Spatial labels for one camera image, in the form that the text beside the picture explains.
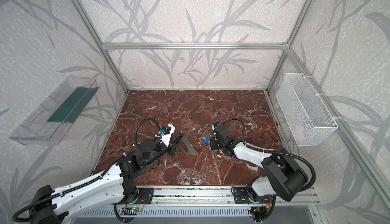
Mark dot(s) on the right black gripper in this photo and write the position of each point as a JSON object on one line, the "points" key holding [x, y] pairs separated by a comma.
{"points": [[214, 143]]}

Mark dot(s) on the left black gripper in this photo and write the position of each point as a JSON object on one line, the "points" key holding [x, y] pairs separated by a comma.
{"points": [[175, 144]]}

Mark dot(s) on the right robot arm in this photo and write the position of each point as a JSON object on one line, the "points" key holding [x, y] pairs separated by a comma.
{"points": [[284, 176]]}

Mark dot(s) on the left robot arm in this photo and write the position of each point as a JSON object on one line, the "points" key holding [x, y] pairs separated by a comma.
{"points": [[111, 186]]}

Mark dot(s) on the small circuit board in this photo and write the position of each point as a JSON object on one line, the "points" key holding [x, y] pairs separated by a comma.
{"points": [[132, 210]]}

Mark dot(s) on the pink object in basket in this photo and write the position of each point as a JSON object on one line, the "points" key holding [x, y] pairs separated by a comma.
{"points": [[298, 132]]}

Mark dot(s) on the green felt pad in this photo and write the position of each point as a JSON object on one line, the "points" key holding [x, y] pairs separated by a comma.
{"points": [[69, 111]]}

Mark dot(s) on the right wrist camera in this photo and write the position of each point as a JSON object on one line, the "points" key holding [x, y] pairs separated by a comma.
{"points": [[216, 127]]}

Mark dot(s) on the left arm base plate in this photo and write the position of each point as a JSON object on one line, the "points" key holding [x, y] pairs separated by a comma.
{"points": [[144, 196]]}

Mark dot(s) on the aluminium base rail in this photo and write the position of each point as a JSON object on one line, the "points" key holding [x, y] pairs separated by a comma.
{"points": [[219, 195]]}

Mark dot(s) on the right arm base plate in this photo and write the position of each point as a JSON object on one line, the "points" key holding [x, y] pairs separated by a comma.
{"points": [[240, 195]]}

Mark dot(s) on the white wire mesh basket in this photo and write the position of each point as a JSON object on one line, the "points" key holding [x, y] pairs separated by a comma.
{"points": [[303, 106]]}

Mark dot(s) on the clear plastic wall bin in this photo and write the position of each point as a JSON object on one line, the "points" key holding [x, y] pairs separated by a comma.
{"points": [[36, 130]]}

